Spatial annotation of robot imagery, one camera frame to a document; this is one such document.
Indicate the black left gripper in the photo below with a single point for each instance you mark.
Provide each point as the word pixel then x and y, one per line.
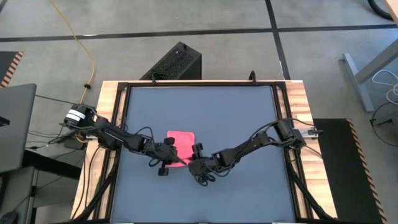
pixel 160 152

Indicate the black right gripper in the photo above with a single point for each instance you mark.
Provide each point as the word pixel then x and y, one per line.
pixel 206 165

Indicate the pink terry towel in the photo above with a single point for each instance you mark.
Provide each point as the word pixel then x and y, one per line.
pixel 185 143

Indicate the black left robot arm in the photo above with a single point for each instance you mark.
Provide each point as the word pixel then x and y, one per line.
pixel 109 133

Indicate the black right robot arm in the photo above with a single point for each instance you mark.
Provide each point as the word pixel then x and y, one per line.
pixel 248 144

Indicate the blue-grey table mat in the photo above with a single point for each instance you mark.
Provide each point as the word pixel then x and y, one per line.
pixel 202 109

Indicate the black computer tower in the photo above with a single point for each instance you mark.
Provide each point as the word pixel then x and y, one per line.
pixel 177 62

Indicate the black desk beam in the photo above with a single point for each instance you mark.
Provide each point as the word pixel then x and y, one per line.
pixel 53 164

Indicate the large black striped-edge floor mat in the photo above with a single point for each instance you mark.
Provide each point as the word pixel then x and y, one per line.
pixel 342 180

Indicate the grey cabinet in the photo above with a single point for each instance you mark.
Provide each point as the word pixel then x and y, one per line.
pixel 17 196

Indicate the grey laptop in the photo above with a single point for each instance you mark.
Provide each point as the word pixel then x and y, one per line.
pixel 15 124

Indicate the black computer mouse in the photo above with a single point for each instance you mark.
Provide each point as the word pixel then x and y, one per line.
pixel 7 217

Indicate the small black striped-edge floor mat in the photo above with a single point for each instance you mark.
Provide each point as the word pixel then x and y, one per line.
pixel 6 62

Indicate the light wooden desk corner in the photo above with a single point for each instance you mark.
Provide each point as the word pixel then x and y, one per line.
pixel 393 7

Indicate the black metal table frame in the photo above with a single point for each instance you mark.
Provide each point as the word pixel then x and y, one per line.
pixel 199 83

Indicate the black bracket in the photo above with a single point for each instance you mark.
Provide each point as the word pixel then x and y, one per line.
pixel 3 122

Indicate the grey desk leg frame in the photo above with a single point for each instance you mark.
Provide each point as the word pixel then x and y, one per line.
pixel 376 63

